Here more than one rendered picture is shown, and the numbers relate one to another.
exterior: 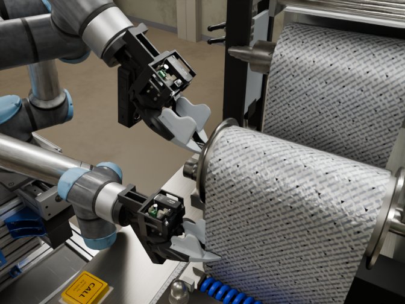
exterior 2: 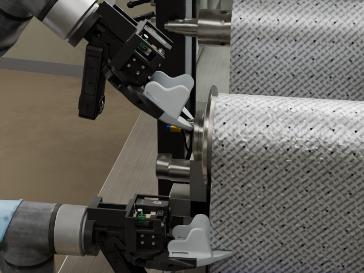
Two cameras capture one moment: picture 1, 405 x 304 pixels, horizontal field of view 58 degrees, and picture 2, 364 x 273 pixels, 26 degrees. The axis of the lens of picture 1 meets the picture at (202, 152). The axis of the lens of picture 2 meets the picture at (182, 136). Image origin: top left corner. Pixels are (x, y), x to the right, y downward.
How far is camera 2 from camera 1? 0.62 m
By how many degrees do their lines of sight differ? 21
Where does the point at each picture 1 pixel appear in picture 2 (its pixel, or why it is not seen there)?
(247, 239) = (264, 210)
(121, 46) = (96, 20)
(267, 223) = (287, 180)
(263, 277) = (287, 258)
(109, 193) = (70, 213)
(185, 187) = not seen: hidden behind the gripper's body
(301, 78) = (267, 39)
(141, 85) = (124, 59)
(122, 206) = (93, 224)
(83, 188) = (30, 217)
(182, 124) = (172, 96)
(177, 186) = not seen: hidden behind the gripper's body
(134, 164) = not seen: outside the picture
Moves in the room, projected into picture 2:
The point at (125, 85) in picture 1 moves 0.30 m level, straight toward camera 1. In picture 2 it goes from (96, 64) to (227, 141)
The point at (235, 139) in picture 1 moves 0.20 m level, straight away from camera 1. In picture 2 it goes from (233, 101) to (195, 55)
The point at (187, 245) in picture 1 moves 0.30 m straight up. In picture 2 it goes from (192, 246) to (193, 45)
